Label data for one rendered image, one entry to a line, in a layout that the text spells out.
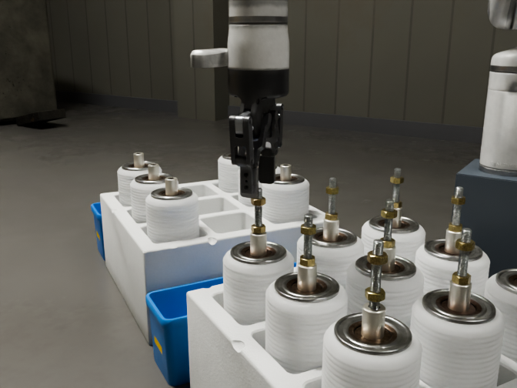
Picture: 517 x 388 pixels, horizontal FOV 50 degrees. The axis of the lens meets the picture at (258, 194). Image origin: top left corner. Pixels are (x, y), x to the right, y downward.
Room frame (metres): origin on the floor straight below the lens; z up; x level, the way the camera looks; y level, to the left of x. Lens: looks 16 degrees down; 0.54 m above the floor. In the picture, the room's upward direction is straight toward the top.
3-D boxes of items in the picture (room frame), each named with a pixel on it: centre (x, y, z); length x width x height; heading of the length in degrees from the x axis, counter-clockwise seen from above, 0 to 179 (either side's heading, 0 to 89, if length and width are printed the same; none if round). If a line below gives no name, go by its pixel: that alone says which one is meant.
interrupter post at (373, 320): (0.49, -0.11, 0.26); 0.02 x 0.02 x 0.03
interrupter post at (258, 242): (0.70, 0.00, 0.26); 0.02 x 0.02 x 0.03
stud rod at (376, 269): (0.49, -0.11, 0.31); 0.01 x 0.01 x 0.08
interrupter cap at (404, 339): (0.49, -0.11, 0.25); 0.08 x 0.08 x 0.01
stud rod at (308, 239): (0.59, -0.06, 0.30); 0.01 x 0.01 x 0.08
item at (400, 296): (0.65, -0.16, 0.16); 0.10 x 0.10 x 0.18
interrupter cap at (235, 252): (0.70, 0.00, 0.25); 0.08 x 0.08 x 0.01
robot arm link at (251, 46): (0.70, 0.02, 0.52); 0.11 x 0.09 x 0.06; 71
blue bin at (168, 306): (0.86, 0.03, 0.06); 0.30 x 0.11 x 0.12; 117
